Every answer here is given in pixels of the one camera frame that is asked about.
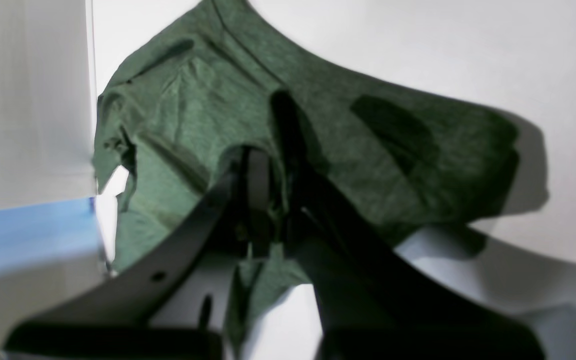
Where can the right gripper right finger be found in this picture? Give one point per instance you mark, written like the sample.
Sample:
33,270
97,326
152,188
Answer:
372,304

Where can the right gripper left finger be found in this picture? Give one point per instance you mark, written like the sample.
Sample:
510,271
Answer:
174,303

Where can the green long-sleeve shirt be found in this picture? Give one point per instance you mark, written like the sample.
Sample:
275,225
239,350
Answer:
403,158

